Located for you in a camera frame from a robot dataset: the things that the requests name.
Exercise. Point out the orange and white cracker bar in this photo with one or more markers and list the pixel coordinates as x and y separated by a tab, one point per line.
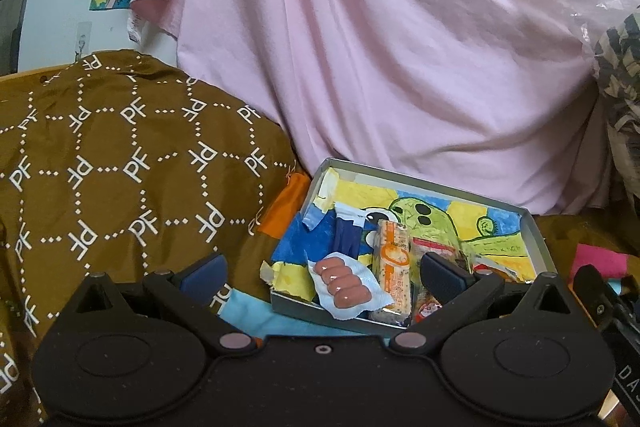
392	257

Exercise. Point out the pink bed sheet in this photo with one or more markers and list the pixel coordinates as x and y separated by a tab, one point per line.
375	57

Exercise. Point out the clear bag of round snacks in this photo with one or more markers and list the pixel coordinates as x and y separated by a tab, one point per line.
440	249

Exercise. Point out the clear plastic bag of clothes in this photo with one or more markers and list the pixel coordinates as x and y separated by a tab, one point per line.
620	57

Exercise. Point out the grey box with cartoon drawing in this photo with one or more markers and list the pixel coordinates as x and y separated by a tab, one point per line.
500	227

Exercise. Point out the grey wall panel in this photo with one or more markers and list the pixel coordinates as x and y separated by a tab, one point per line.
15	17

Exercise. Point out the pink sausage packet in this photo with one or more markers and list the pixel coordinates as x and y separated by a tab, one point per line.
345	287

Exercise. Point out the dark blue snack packet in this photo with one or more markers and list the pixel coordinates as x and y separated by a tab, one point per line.
350	232

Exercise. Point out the colourful printed blanket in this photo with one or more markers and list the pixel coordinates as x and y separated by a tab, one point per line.
285	212

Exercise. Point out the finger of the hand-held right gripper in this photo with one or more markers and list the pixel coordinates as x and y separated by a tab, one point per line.
595	297

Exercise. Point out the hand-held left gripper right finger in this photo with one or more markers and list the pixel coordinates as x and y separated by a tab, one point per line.
442	276

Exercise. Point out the brown patterned quilt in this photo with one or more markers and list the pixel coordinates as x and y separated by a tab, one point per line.
125	157

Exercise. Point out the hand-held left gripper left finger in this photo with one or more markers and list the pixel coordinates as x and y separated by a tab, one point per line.
205	276

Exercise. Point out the red snack packet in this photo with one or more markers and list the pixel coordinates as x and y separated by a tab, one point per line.
487	264

